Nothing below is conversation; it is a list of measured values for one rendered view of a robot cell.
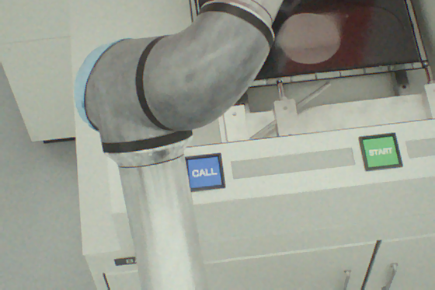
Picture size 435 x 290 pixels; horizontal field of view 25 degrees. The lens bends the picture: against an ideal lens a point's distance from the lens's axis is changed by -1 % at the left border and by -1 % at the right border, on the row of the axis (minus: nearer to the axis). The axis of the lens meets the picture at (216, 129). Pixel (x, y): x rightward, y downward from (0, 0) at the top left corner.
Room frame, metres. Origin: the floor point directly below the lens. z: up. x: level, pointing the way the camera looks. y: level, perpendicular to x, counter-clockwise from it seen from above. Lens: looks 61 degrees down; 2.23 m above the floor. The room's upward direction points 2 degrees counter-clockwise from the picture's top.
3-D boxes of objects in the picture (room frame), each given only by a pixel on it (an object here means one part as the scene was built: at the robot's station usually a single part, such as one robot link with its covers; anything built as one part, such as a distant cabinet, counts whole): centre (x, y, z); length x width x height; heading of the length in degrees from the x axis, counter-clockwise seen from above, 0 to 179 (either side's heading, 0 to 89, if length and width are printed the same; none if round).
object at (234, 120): (0.73, -0.03, 0.89); 0.08 x 0.03 x 0.03; 5
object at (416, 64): (0.83, -0.16, 0.90); 0.38 x 0.01 x 0.01; 95
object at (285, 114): (0.74, -0.11, 0.89); 0.08 x 0.03 x 0.03; 5
